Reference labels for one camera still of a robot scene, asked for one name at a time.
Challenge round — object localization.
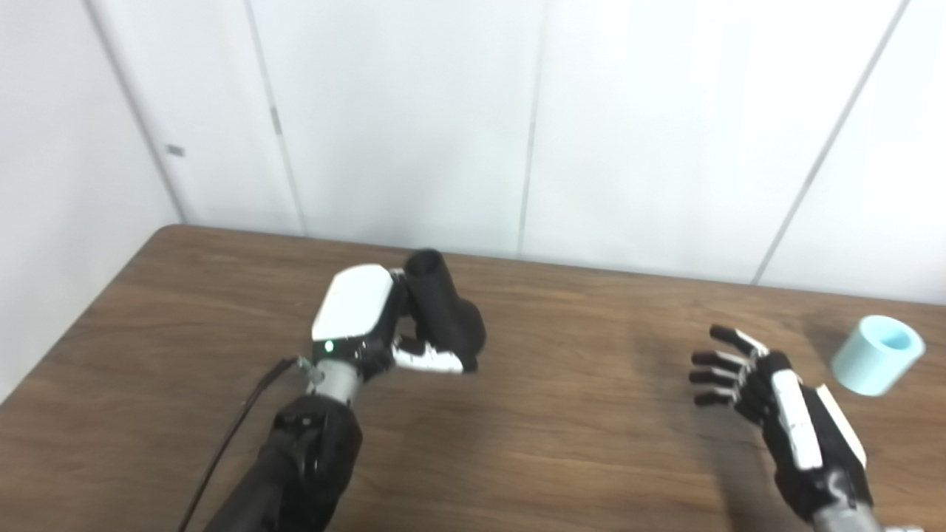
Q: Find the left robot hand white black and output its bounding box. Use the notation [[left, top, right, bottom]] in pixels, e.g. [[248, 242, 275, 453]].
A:
[[310, 264, 478, 382]]

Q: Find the light blue cylinder cup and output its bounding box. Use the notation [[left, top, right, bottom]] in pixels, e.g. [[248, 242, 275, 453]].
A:
[[831, 315, 927, 398]]

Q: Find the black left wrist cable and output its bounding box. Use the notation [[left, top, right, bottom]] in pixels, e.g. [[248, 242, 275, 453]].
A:
[[176, 356, 324, 532]]

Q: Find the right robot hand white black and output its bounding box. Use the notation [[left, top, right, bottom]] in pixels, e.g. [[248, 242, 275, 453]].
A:
[[689, 324, 874, 522]]

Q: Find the black flared nozzle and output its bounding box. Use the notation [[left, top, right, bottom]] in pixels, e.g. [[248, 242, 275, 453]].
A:
[[404, 248, 488, 372]]

